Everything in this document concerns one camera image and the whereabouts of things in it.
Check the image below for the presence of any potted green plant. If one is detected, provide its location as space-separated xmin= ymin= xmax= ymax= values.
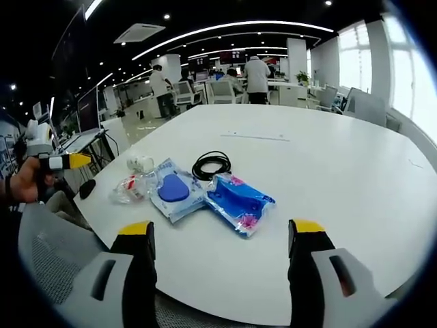
xmin=294 ymin=70 xmax=311 ymax=87

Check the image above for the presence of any black oval object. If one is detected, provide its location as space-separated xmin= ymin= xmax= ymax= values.
xmin=79 ymin=180 xmax=97 ymax=200

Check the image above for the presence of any small white item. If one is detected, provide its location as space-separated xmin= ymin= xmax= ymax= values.
xmin=126 ymin=154 xmax=155 ymax=174

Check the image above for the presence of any blue floral packet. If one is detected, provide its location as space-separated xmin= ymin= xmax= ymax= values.
xmin=203 ymin=172 xmax=277 ymax=241

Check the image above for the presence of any grey mesh office chair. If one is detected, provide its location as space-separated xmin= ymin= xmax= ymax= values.
xmin=17 ymin=201 xmax=114 ymax=310

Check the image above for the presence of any white office chair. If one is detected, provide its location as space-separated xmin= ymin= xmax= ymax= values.
xmin=173 ymin=81 xmax=199 ymax=106
xmin=207 ymin=79 xmax=237 ymax=105

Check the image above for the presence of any dark computer monitor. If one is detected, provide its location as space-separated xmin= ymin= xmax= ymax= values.
xmin=76 ymin=86 xmax=104 ymax=135

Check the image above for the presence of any white table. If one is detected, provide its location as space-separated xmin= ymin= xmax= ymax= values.
xmin=72 ymin=103 xmax=437 ymax=327

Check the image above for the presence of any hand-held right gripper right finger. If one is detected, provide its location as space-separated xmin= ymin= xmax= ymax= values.
xmin=286 ymin=218 xmax=399 ymax=328

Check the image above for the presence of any side desk with black legs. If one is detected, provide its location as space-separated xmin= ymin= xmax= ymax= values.
xmin=53 ymin=127 xmax=119 ymax=179

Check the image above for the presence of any person's left hand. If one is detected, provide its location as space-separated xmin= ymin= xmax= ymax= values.
xmin=10 ymin=157 xmax=41 ymax=204

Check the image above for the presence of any black cable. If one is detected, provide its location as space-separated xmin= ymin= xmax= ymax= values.
xmin=191 ymin=150 xmax=234 ymax=181

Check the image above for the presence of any ceiling air conditioner vent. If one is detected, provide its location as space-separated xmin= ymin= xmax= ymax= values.
xmin=113 ymin=23 xmax=167 ymax=45

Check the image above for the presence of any white packet with blue oval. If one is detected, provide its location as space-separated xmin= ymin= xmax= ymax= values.
xmin=148 ymin=157 xmax=206 ymax=225

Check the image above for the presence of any clear plastic bag red print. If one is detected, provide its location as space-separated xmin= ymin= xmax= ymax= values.
xmin=109 ymin=172 xmax=152 ymax=206

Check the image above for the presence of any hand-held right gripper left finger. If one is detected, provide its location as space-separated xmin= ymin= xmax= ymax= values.
xmin=56 ymin=220 xmax=158 ymax=328

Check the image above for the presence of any person's leg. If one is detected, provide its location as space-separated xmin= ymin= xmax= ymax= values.
xmin=45 ymin=189 xmax=93 ymax=230

